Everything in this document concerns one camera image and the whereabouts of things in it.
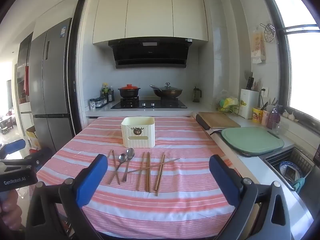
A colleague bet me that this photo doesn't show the black pot red lid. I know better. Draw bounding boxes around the black pot red lid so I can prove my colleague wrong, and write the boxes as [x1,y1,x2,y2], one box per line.
[118,84,140,99]

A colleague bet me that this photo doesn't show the large steel spoon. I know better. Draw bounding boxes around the large steel spoon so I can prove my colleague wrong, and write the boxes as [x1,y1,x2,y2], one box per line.
[122,148,135,182]

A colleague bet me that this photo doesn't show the wooden chopstick one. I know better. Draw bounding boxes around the wooden chopstick one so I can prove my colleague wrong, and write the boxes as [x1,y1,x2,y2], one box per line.
[155,153,165,191]

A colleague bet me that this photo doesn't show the pink striped tablecloth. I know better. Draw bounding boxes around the pink striped tablecloth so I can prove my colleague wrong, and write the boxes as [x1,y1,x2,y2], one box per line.
[37,116,234,239]

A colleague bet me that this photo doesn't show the white spice jar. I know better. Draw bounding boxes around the white spice jar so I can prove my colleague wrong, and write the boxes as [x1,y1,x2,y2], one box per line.
[89,99,95,111]

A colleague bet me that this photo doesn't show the wooden chopstick two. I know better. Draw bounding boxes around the wooden chopstick two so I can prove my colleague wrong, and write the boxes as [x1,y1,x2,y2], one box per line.
[156,165,164,196]

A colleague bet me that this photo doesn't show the black range hood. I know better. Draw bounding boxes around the black range hood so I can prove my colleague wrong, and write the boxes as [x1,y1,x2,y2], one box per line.
[108,37,193,69]

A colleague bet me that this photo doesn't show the condiment bottles and rack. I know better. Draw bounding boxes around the condiment bottles and rack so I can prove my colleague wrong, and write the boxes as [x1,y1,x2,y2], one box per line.
[94,83,114,108]

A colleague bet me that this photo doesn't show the sink with dishes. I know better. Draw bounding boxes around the sink with dishes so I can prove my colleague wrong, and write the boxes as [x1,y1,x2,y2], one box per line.
[262,146,315,191]

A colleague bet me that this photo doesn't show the white knife block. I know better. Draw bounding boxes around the white knife block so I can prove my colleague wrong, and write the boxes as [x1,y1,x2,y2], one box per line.
[238,89,259,119]

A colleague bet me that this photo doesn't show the yellow printed cup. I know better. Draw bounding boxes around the yellow printed cup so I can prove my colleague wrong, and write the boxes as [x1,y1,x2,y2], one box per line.
[252,108,263,124]

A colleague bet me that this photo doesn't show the black gas cooktop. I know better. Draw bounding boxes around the black gas cooktop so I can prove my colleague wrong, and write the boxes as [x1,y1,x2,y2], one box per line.
[111,98,187,109]

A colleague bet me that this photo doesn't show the hanging paper bag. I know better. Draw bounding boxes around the hanging paper bag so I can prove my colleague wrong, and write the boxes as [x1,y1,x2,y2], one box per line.
[251,30,266,64]

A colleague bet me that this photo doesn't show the window frame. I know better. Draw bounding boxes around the window frame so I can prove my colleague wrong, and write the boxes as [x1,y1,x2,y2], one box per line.
[265,0,319,133]

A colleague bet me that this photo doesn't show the purple glass bottle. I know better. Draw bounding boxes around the purple glass bottle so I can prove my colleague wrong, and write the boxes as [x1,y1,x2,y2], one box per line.
[267,105,280,129]

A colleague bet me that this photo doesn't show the person's left hand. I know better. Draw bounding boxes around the person's left hand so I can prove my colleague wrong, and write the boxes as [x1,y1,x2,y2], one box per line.
[1,190,22,231]

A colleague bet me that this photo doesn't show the dark glass jug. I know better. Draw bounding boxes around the dark glass jug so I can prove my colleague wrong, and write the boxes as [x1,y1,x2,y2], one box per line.
[193,87,202,102]

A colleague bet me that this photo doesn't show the small steel spoon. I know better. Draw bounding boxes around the small steel spoon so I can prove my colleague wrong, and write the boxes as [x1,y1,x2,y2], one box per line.
[111,153,127,182]

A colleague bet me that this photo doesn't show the pink cup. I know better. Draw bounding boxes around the pink cup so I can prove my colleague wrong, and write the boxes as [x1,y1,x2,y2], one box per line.
[261,110,270,126]

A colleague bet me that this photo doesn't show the green cutting board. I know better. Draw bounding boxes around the green cutting board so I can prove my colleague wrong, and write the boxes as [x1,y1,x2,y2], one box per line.
[212,127,284,157]

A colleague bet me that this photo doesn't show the cream utensil holder box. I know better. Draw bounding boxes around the cream utensil holder box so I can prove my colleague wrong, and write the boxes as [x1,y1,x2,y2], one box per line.
[121,116,156,148]

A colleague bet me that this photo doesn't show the black wok glass lid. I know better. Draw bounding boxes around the black wok glass lid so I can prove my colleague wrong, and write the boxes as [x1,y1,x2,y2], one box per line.
[150,82,183,99]

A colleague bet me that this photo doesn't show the yellow green plastic bag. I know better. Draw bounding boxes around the yellow green plastic bag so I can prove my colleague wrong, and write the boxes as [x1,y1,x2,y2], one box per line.
[217,90,240,114]

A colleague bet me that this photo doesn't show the grey double door refrigerator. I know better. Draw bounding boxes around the grey double door refrigerator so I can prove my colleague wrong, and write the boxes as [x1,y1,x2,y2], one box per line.
[29,18,73,153]

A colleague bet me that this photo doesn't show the hanging wire rack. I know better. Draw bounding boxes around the hanging wire rack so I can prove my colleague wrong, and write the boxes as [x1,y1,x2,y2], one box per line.
[259,23,279,44]

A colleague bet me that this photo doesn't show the wooden cutting board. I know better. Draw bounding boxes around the wooden cutting board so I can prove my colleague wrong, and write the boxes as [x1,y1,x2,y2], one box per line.
[196,112,240,131]

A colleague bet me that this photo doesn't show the white upper cabinets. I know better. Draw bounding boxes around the white upper cabinets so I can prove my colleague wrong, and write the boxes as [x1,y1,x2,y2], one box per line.
[93,0,208,44]

